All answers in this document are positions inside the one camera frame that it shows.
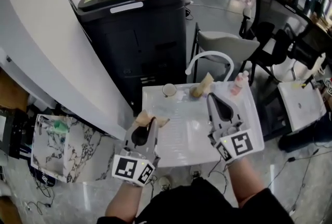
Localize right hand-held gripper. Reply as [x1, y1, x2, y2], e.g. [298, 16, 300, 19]
[206, 92, 254, 162]

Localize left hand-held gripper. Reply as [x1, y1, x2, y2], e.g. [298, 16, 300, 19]
[112, 117, 161, 188]

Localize wooden brush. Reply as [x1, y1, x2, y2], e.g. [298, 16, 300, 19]
[193, 72, 215, 98]
[134, 110, 171, 129]

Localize blue cup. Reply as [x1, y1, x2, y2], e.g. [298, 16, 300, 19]
[189, 85, 205, 99]

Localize person's right forearm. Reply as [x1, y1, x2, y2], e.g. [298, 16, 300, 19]
[228, 158, 267, 208]

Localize person's left forearm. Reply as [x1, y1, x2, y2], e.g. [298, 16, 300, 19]
[105, 181, 143, 218]

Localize pink soap bottle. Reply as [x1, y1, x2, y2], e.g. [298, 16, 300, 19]
[230, 71, 250, 95]

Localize large white sink basin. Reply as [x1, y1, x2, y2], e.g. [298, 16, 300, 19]
[141, 82, 265, 169]

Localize black sink stand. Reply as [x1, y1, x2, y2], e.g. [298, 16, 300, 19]
[261, 93, 294, 141]

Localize person's left shoe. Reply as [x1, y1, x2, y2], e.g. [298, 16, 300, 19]
[158, 175, 172, 191]

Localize white curved faucet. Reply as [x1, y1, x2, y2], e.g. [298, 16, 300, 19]
[185, 51, 234, 83]

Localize grey chair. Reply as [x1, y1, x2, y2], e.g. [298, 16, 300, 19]
[193, 22, 261, 83]

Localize small white sink basin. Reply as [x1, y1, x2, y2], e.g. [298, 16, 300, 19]
[277, 80, 327, 132]

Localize small green container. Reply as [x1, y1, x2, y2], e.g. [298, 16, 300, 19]
[50, 119, 70, 134]

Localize person's black shirt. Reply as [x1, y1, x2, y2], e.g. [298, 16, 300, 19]
[97, 185, 295, 224]

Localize marble pattern sink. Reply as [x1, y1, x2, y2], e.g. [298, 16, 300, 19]
[30, 114, 116, 184]

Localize tall black copier machine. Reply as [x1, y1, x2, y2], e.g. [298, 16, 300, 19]
[76, 0, 187, 115]

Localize chrome faucet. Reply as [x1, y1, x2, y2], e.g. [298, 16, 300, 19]
[36, 115, 45, 135]

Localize black round floor device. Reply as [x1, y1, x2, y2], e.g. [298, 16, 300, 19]
[33, 172, 57, 187]

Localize black mesh chair with headrest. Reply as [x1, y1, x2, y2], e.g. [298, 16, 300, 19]
[238, 0, 314, 83]

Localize black mesh office chair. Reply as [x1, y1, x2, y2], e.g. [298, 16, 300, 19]
[285, 23, 327, 83]

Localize brown cardboard box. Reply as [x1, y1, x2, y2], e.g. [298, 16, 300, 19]
[0, 69, 29, 112]

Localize black framed white panel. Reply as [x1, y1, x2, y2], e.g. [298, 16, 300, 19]
[0, 111, 16, 156]

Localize white arch column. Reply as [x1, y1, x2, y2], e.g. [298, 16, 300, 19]
[0, 0, 142, 141]

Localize black power cable with adapter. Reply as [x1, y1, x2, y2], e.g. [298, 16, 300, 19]
[267, 149, 320, 218]

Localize black floor cable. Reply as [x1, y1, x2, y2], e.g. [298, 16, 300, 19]
[25, 184, 55, 216]

